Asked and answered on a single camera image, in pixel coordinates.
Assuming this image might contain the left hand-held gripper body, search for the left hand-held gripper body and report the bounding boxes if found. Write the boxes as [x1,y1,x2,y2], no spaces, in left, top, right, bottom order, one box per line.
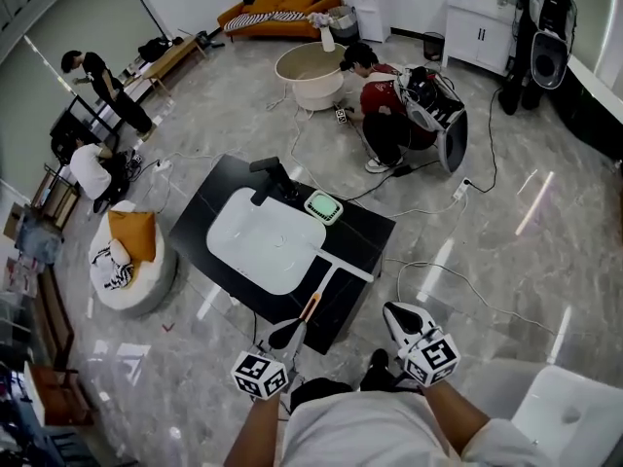
[230,345,301,401]

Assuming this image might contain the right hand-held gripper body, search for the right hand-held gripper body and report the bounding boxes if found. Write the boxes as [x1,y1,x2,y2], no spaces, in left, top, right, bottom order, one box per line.
[394,327,462,389]

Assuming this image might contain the white squeegee with orange handle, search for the white squeegee with orange handle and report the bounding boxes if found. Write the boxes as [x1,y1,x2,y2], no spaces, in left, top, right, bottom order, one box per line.
[299,245,376,323]

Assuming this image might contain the person's left forearm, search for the person's left forearm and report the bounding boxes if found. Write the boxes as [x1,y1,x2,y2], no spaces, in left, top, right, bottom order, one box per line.
[223,390,283,467]

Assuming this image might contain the person's right forearm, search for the person's right forearm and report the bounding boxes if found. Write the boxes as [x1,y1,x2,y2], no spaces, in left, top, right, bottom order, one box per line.
[419,379,492,456]

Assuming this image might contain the person's right leg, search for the person's right leg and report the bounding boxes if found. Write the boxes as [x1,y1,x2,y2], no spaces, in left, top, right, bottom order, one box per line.
[359,347,390,392]

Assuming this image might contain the person's leg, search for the person's leg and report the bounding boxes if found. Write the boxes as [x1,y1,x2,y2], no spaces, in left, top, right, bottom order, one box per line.
[359,347,390,392]
[289,377,354,413]

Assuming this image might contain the person's left leg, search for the person's left leg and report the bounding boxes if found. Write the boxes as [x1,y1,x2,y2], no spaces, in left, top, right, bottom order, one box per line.
[289,377,354,413]

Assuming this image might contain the black sink cabinet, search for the black sink cabinet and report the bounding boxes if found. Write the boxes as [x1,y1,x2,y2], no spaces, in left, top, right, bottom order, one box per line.
[168,153,397,357]

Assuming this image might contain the white inset sink basin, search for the white inset sink basin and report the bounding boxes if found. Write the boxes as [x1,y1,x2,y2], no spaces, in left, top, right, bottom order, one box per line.
[205,186,327,294]

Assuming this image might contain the person's white shirt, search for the person's white shirt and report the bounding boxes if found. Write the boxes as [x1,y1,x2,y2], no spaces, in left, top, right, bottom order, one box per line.
[276,389,546,467]

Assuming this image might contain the green and white soap dish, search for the green and white soap dish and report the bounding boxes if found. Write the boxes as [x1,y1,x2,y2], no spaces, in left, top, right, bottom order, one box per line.
[303,190,345,227]

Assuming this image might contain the white beanbag chair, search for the white beanbag chair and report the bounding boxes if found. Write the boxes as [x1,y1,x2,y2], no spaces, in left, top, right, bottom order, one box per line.
[88,199,177,318]

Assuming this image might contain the black sink faucet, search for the black sink faucet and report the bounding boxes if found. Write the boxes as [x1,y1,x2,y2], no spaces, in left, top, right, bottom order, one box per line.
[248,157,299,207]

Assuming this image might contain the zebra patterned cloth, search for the zebra patterned cloth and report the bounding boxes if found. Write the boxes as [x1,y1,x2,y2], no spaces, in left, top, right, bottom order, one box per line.
[91,248,135,291]

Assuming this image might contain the orange cushion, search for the orange cushion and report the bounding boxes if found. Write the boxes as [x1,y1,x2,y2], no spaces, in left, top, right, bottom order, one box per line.
[106,209,158,263]

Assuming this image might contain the small white pillow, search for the small white pillow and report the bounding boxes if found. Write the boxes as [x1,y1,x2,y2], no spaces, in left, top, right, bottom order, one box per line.
[107,238,132,267]

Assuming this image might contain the white backpack rig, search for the white backpack rig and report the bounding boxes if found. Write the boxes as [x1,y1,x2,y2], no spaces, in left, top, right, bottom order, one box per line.
[528,0,578,90]
[393,64,469,174]

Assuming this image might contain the brown wooden cabinet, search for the brown wooden cabinet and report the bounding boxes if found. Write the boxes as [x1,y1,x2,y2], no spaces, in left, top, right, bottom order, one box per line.
[28,265,93,427]

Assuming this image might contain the dark shelving rack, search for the dark shelving rack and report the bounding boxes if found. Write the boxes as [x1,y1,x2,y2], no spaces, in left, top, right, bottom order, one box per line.
[0,357,123,467]

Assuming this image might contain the round cream coffee table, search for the round cream coffee table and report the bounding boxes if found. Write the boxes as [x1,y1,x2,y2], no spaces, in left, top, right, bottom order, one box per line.
[275,41,348,112]

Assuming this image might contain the grey blue cloth bundle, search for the grey blue cloth bundle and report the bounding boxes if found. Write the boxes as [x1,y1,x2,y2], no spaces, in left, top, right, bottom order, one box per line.
[14,206,64,267]

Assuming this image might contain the wooden side rack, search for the wooden side rack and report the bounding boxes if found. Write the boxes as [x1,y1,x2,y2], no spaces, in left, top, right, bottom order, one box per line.
[31,162,82,231]

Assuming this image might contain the black bathtub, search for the black bathtub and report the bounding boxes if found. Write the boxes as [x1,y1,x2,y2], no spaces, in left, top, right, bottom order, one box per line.
[567,55,623,160]

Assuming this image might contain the black mesh waste bin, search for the black mesh waste bin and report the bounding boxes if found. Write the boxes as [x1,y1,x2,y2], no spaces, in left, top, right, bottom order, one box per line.
[421,31,446,62]

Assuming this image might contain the white vanity cabinet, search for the white vanity cabinet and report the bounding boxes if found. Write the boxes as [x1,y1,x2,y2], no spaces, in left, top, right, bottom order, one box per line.
[443,0,518,75]

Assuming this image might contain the wooden bench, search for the wooden bench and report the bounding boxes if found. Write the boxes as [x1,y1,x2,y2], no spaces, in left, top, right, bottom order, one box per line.
[140,34,208,97]

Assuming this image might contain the white vase with flowers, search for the white vase with flowers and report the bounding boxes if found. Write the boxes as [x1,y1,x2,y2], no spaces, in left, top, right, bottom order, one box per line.
[307,11,337,54]

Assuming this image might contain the orange sofa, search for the orange sofa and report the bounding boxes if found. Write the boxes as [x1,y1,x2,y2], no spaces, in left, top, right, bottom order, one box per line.
[216,0,343,43]

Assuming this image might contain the grey woven basket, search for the grey woven basket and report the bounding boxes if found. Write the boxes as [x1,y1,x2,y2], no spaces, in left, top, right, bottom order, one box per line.
[328,5,361,47]

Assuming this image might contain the black bag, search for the black bag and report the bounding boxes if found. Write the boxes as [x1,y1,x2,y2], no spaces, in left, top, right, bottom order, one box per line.
[137,36,176,62]

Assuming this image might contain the white water dispenser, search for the white water dispenser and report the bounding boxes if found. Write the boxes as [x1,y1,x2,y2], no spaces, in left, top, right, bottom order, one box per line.
[350,0,385,44]

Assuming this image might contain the striped throw blanket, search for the striped throw blanket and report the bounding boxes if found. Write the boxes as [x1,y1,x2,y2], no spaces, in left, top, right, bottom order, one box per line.
[226,11,312,31]

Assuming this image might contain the white power cable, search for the white power cable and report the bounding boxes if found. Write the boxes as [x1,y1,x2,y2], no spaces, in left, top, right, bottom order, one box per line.
[384,258,559,338]

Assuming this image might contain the white square pedestal basin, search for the white square pedestal basin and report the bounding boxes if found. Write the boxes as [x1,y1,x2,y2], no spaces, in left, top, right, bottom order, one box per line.
[474,357,623,467]

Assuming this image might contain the black power cable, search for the black power cable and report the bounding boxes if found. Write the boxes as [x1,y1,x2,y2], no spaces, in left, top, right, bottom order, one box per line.
[469,85,502,195]

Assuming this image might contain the black metal frame table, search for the black metal frame table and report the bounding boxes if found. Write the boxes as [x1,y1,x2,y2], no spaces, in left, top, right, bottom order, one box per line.
[50,95,122,164]

